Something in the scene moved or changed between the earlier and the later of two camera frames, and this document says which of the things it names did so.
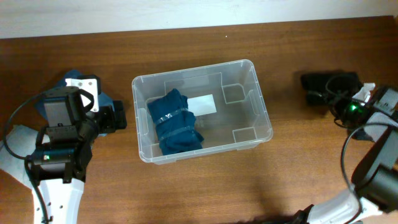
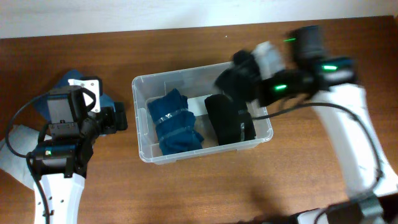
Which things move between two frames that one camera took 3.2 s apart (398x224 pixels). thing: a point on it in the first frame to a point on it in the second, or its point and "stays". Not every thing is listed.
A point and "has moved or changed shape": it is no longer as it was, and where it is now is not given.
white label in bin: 201,105 stays
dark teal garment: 175,124 stays
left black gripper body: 107,122 stays
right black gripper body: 349,111 to 273,86
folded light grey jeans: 21,141 stays
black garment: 321,88 has moved or changed shape
